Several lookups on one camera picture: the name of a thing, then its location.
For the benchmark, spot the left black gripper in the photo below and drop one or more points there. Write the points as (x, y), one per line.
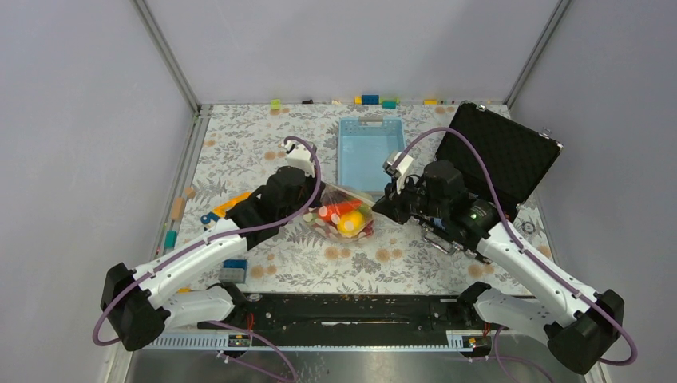
(311, 181)

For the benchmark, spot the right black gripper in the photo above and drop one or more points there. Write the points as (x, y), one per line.
(393, 203)

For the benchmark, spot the orange carrot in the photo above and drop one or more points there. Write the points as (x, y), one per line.
(333, 211)

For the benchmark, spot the clear dotted zip bag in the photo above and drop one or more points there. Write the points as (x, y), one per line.
(335, 194)

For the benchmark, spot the yellow bell pepper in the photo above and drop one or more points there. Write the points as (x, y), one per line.
(351, 223)

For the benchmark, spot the light blue plastic basket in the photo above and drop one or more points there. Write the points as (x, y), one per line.
(364, 143)

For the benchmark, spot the black poker chip case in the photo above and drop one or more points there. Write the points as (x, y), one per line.
(487, 174)

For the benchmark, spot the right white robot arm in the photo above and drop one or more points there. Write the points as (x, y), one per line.
(577, 323)

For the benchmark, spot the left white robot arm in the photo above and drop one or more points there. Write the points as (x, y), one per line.
(138, 304)

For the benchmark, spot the yellow toy vehicle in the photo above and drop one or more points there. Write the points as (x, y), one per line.
(219, 212)

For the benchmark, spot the blue grey toy block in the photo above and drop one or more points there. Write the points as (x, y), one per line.
(233, 271)

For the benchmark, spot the wooden block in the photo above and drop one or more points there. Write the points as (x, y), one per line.
(177, 209)

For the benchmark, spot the blue toy brick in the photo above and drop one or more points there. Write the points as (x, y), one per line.
(370, 99)

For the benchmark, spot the teal toy block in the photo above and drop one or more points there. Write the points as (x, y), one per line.
(169, 239)

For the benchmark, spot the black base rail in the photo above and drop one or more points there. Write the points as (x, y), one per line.
(354, 320)

